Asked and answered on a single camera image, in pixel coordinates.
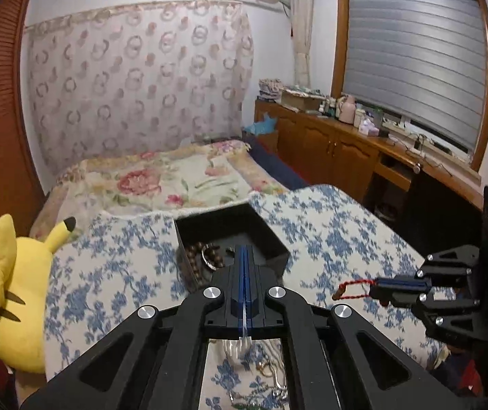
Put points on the wooden cabinet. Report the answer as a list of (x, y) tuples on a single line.
[(325, 145)]

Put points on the pink kettle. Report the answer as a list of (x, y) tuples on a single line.
[(346, 110)]

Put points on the open wooden drawer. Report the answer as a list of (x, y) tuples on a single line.
[(393, 171)]

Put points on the yellow plush toy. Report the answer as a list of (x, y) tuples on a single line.
[(22, 290)]

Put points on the stack of folded cloths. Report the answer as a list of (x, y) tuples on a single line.
[(270, 89)]

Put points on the wooden window frame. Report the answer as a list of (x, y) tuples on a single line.
[(338, 42)]

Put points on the blue floral bedsheet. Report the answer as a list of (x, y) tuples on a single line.
[(337, 230)]

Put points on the cardboard box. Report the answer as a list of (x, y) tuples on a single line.
[(301, 99)]

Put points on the blue plastic bag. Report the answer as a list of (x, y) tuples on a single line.
[(261, 126)]

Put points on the pink tissue pack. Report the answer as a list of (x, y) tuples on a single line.
[(369, 128)]

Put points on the black jewelry box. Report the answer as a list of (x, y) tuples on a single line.
[(231, 226)]

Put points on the silver bangle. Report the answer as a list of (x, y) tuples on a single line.
[(210, 258)]

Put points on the navy bed side panel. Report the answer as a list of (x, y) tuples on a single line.
[(276, 166)]

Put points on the patterned headboard cloth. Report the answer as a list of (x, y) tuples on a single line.
[(141, 85)]

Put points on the grey window blind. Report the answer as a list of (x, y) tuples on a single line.
[(414, 59)]

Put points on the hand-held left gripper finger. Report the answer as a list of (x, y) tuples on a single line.
[(238, 290), (249, 290)]

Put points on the pink floral blanket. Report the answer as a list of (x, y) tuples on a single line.
[(162, 179)]

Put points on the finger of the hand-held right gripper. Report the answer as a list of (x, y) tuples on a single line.
[(436, 307), (401, 282)]

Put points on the cream curtain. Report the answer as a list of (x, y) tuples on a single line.
[(301, 30)]

